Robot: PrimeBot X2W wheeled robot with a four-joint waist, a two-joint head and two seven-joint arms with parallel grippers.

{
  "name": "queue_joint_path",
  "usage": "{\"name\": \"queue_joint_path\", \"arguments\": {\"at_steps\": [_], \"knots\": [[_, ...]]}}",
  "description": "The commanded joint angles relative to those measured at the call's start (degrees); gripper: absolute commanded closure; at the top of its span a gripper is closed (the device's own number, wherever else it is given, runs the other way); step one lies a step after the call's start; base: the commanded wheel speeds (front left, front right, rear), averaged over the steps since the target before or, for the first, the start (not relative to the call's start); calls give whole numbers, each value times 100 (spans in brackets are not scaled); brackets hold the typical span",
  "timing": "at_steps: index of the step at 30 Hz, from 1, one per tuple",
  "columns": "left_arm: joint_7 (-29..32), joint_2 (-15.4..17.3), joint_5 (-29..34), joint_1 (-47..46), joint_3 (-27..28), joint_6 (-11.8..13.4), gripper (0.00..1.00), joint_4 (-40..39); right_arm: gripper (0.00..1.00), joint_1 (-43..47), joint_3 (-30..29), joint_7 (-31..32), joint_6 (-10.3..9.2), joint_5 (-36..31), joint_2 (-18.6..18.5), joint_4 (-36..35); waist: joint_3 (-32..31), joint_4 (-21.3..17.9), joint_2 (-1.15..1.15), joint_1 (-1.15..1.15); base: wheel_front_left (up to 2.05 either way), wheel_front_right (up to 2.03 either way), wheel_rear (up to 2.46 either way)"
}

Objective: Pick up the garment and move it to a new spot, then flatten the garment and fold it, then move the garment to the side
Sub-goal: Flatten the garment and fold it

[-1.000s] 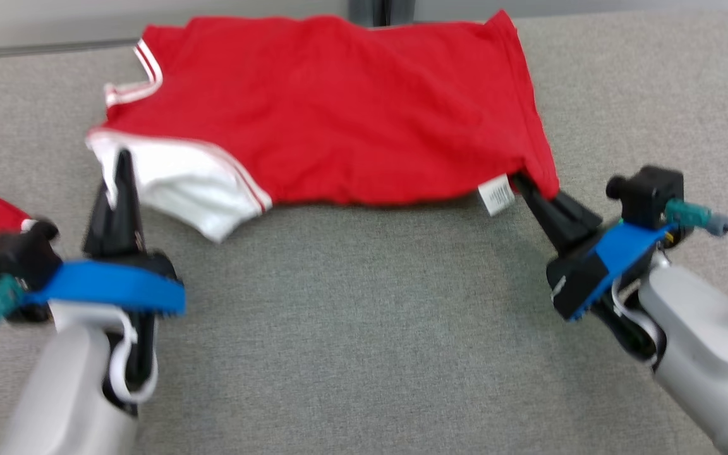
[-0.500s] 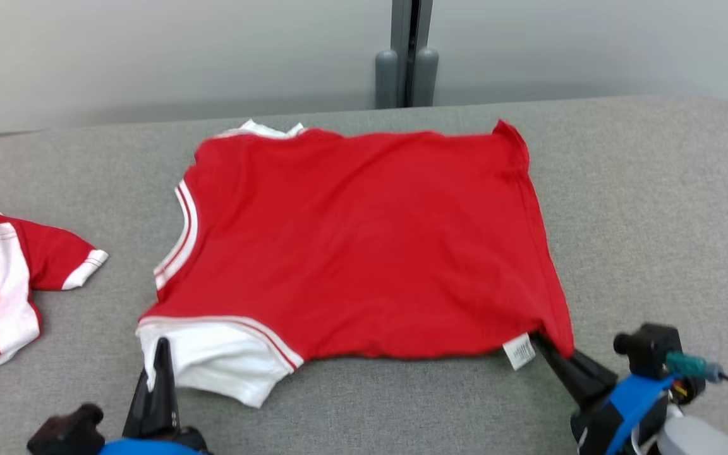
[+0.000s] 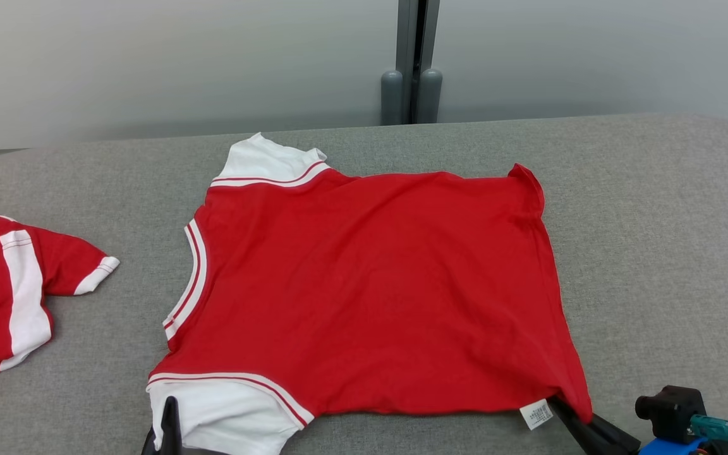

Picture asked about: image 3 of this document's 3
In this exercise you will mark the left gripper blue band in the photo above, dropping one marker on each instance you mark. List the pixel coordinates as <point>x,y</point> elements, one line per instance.
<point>196,452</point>

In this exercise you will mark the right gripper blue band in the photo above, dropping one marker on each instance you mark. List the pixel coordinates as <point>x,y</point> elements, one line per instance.
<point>673,447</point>

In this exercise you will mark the red jersey with black lettering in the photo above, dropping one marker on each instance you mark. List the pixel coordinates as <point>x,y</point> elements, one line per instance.
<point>370,284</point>

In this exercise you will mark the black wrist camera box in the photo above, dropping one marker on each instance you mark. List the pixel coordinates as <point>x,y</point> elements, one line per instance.
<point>670,411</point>

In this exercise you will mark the grey cylinder post foot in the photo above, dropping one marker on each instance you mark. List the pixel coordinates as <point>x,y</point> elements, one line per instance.
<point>430,96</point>
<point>392,98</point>

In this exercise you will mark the grey metal partition post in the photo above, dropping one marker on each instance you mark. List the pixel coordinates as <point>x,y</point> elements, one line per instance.
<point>416,38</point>

